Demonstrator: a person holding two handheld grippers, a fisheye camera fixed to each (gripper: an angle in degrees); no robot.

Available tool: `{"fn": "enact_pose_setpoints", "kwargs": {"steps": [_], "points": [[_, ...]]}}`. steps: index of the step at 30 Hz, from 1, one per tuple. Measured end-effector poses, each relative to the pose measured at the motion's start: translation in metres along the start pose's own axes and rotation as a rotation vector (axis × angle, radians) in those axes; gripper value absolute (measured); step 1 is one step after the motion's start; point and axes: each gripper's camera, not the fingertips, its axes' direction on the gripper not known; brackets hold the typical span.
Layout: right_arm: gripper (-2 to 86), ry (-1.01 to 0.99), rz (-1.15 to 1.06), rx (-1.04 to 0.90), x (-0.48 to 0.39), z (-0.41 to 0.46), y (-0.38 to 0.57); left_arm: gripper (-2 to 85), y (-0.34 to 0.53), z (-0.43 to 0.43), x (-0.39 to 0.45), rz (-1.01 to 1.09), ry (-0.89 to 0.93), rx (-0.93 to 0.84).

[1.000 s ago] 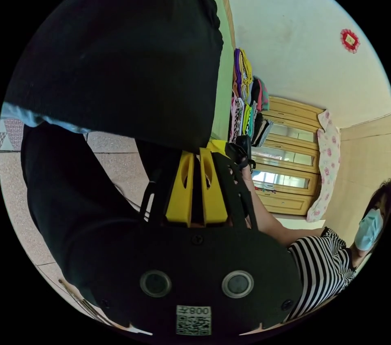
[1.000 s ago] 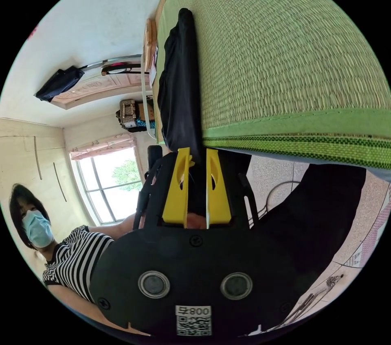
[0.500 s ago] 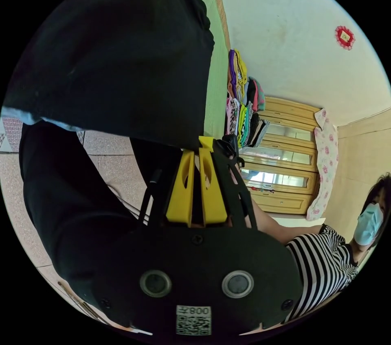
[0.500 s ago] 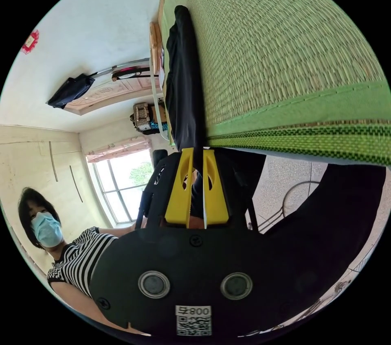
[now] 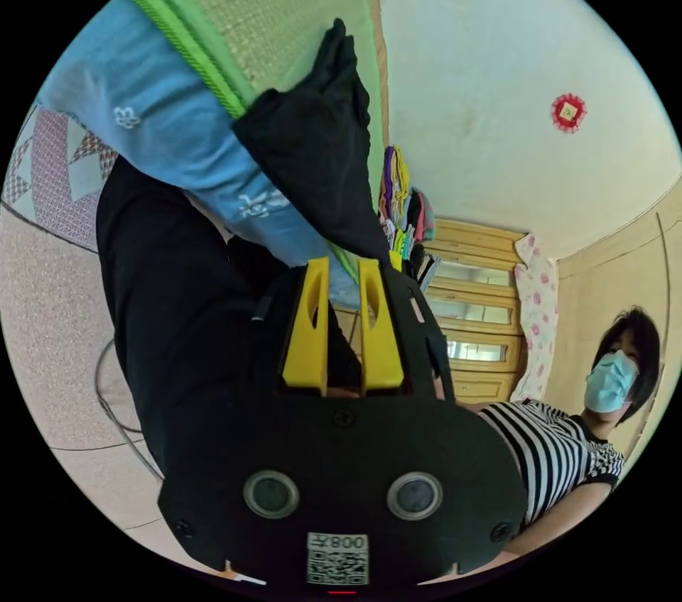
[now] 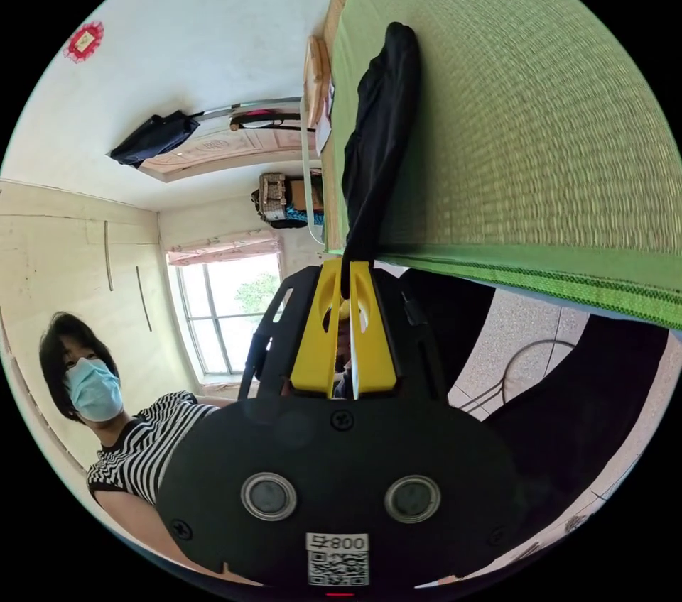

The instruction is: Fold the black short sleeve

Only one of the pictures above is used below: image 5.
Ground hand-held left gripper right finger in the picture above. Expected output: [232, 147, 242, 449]
[357, 259, 402, 396]

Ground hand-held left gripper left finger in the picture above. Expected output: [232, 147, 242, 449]
[281, 256, 331, 398]

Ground black short sleeve shirt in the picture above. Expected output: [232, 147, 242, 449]
[95, 18, 399, 487]

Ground person's left forearm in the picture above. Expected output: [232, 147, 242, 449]
[500, 480, 615, 557]

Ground pile of clothes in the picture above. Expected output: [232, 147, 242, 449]
[378, 143, 439, 295]

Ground floral curtain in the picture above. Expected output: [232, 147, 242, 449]
[510, 233, 561, 404]

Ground person's body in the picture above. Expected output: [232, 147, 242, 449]
[459, 307, 663, 528]

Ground bed with green woven mat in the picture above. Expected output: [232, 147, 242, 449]
[0, 0, 393, 311]

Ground grey cable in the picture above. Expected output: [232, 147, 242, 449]
[93, 336, 164, 481]

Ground red round wall ornament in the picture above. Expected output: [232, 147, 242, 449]
[551, 92, 588, 135]

